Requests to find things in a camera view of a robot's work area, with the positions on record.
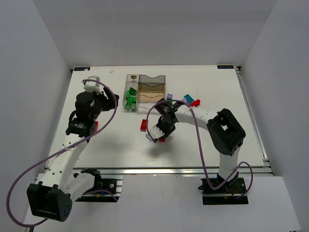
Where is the green curved lego brick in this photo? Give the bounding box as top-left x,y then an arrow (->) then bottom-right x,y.
125,91 -> 131,101

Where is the green 2x4 lego brick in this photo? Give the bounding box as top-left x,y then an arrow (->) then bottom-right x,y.
130,96 -> 137,104

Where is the green lego brick carried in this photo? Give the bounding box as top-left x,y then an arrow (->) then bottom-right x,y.
129,87 -> 137,96

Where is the green 2x2 sloped lego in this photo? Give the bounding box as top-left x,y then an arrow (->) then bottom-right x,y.
124,100 -> 132,111

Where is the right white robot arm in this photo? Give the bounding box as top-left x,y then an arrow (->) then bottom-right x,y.
146,99 -> 246,187

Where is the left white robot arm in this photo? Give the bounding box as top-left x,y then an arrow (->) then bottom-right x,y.
27,87 -> 119,222

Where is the red lego brick left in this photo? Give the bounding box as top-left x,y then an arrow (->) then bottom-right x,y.
94,121 -> 98,132

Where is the red 2x4 lego brick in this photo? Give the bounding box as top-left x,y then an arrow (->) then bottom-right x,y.
140,119 -> 147,131

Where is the teal 2x4 lego brick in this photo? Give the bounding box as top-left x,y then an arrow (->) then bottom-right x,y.
184,94 -> 195,104

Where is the red rounded lego brick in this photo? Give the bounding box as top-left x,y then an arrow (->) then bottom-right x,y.
190,99 -> 201,107

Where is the amber tinted container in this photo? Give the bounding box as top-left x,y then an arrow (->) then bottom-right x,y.
138,84 -> 166,103

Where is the grey smoked container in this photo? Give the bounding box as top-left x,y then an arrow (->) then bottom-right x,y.
139,74 -> 166,87

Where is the tall clear narrow container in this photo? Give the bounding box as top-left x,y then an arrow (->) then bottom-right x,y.
122,74 -> 140,112

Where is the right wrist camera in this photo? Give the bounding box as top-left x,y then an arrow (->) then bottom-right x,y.
145,126 -> 166,143

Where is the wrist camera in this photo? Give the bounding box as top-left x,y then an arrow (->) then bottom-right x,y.
145,126 -> 166,143
83,75 -> 102,95

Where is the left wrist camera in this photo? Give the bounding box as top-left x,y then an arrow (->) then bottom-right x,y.
83,75 -> 102,95

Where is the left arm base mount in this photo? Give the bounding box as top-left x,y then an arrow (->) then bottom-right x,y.
73,168 -> 122,203

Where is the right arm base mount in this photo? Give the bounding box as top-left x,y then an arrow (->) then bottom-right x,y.
198,177 -> 249,205

